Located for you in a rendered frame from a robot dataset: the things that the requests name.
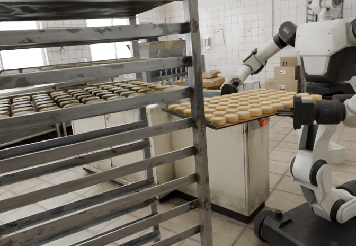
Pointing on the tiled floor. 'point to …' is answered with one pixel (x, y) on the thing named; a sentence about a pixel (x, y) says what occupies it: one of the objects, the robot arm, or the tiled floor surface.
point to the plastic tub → (335, 154)
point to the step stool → (250, 83)
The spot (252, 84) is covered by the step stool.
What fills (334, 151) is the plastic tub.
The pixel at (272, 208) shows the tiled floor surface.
